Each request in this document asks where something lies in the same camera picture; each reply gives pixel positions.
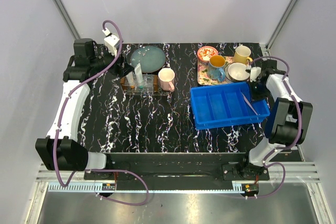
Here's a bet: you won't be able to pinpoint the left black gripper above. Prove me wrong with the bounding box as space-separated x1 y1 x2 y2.
90 46 134 78

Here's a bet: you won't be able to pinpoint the teal cap toothpaste tube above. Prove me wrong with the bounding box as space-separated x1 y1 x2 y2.
134 63 143 89

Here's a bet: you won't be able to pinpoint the orange cap toothpaste tube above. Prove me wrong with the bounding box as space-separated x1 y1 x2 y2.
126 72 135 89

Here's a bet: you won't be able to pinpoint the pink toothbrush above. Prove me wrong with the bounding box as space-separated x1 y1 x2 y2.
241 93 258 115

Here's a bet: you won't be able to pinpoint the clear acrylic tray wooden handles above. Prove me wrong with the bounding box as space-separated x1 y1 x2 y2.
120 74 172 96

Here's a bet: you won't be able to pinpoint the pink ceramic mug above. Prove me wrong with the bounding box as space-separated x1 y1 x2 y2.
158 68 175 92

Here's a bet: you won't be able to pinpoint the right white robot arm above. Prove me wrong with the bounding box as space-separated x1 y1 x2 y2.
238 57 313 180

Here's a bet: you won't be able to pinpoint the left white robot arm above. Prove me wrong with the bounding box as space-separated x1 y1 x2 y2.
35 34 120 180

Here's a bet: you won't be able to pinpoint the floral serving tray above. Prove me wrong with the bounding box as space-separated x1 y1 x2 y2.
197 57 235 86

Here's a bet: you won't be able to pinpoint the teal ceramic plate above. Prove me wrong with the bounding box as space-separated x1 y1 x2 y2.
127 46 166 73

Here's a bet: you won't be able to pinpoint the white cream mug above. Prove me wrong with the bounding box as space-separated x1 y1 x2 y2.
227 62 250 82

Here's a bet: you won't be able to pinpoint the blue plastic bin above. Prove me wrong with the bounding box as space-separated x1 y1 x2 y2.
190 82 270 130

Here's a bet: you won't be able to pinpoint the yellow mug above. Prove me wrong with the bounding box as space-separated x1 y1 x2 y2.
233 45 253 65

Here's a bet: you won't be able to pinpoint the blue mug orange interior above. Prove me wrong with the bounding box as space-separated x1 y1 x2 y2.
207 55 226 82

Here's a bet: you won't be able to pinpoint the red patterned small bowl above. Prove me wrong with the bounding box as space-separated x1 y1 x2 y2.
197 46 218 62

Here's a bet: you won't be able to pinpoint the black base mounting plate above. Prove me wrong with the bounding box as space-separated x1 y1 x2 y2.
84 153 270 190

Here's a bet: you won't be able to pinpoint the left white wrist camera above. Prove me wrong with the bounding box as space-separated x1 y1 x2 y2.
102 28 122 56

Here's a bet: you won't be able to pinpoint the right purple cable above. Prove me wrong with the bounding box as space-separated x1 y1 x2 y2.
245 56 302 199

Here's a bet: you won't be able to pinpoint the purple cable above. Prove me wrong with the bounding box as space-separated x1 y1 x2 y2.
54 20 150 206
245 56 302 199

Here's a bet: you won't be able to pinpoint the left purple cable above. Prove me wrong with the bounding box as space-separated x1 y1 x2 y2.
54 20 150 206

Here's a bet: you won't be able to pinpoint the aluminium rail frame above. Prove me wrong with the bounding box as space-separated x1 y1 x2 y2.
26 42 336 224

